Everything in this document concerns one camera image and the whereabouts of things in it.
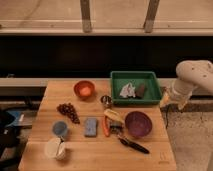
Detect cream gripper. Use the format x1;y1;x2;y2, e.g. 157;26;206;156
159;88;191;110

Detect white towel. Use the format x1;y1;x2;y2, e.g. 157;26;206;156
120;83;135;98

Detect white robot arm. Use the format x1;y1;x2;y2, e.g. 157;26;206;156
159;60;213;110

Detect small metal cup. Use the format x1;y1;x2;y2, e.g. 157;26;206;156
101;95;112;108

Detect dark brown block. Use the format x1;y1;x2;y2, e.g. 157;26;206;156
135;84;146;98

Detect green plastic bin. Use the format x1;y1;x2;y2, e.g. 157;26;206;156
111;71;162;105

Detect yellow banana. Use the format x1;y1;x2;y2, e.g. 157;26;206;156
104;109;124;123

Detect small grey metal object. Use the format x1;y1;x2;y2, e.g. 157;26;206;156
110;121;123;133

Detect orange carrot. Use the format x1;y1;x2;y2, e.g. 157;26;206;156
102;116;110;137

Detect blue sponge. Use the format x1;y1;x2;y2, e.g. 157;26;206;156
84;118;97;137

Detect orange ball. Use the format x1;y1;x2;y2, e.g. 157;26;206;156
80;87;91;97

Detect orange bowl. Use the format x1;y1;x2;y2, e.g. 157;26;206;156
74;80;95;99

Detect bunch of dark grapes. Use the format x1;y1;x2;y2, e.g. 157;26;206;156
57;103;80;124

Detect white mug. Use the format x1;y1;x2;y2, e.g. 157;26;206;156
44;138;66;160

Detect dark bag at left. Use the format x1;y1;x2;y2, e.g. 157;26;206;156
0;110;20;157

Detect black handled knife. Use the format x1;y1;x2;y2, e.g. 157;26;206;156
118;138;150;154

